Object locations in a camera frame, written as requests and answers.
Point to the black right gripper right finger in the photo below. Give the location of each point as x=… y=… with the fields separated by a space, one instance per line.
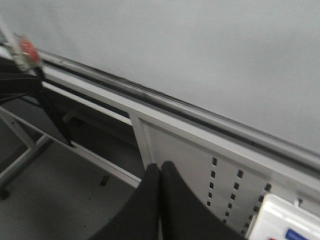
x=183 y=215

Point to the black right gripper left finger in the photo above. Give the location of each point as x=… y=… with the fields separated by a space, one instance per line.
x=138 y=219

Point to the red round magnet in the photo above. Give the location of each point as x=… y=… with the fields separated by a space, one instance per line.
x=29 y=50

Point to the white whiteboard marker pen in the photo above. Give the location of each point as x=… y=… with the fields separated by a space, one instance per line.
x=12 y=42

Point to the aluminium whiteboard marker tray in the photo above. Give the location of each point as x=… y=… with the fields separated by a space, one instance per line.
x=92 y=82

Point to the large white whiteboard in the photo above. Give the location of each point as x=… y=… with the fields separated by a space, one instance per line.
x=256 y=62

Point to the white plastic bin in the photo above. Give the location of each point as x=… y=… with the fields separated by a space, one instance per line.
x=279 y=219

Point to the white perforated metal frame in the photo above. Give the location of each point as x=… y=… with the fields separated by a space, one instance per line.
x=230 y=177

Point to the white metal table frame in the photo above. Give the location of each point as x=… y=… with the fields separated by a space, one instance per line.
x=111 y=148

